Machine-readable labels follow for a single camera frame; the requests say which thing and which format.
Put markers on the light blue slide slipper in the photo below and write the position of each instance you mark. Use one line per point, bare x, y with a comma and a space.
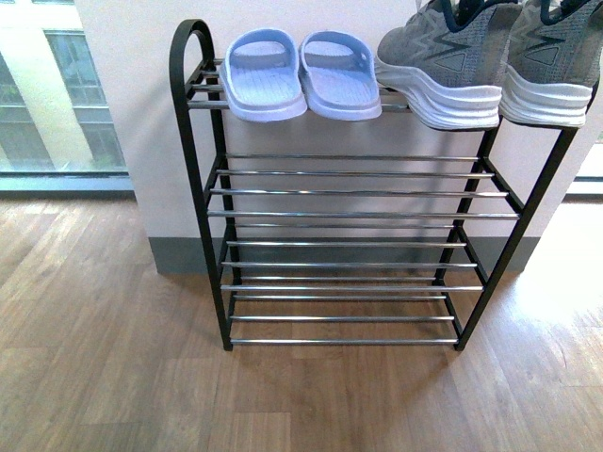
338, 77

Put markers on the grey knit sneaker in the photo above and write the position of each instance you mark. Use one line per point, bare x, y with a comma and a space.
553, 63
448, 62

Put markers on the black metal shoe rack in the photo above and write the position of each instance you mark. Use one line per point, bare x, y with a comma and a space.
437, 270

